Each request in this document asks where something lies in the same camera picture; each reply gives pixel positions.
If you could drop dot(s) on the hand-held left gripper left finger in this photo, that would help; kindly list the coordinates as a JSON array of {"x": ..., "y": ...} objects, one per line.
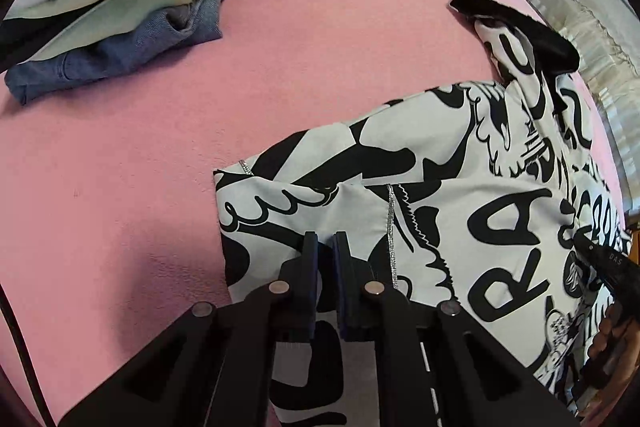
[{"x": 307, "y": 287}]

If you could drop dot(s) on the person's right hand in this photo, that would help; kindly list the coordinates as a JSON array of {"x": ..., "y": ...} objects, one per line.
[{"x": 612, "y": 332}]

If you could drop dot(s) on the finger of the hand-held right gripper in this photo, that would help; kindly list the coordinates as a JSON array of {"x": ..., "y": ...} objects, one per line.
[{"x": 610, "y": 272}]

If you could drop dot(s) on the black white printed garment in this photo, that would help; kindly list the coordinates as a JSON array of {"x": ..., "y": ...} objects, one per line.
[{"x": 450, "y": 207}]

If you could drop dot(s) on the blue denim folded garment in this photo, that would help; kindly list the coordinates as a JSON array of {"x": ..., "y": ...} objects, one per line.
[{"x": 125, "y": 52}]

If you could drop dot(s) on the black folded garment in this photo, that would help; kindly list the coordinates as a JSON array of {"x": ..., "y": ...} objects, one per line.
[{"x": 25, "y": 37}]

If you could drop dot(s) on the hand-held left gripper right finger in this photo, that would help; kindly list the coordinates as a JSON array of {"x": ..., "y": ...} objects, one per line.
[{"x": 345, "y": 292}]

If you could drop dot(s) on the pink fleece blanket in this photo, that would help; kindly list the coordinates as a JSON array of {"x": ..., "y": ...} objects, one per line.
[{"x": 325, "y": 57}]

